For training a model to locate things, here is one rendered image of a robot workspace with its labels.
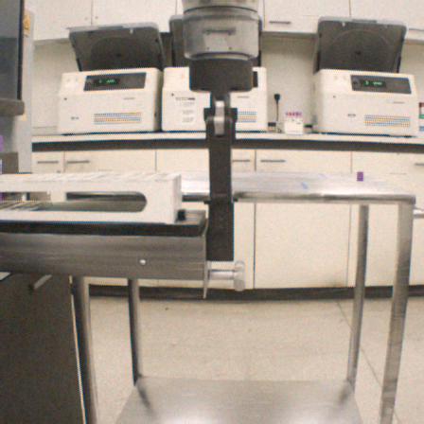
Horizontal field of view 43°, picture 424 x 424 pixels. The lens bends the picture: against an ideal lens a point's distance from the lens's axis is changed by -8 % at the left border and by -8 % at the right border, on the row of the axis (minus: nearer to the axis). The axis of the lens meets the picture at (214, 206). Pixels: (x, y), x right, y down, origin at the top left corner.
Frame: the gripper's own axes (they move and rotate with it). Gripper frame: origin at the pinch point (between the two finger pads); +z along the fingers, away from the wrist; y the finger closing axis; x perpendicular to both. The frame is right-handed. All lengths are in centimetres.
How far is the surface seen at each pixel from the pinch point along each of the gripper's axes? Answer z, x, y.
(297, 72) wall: -49, 38, -292
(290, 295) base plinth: 78, 29, -234
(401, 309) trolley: 18.5, 30.9, -24.8
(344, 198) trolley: -1.0, 19.2, -25.0
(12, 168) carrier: -5, -47, -48
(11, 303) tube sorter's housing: 19, -40, -26
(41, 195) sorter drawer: 1, -40, -46
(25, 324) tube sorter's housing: 25, -40, -31
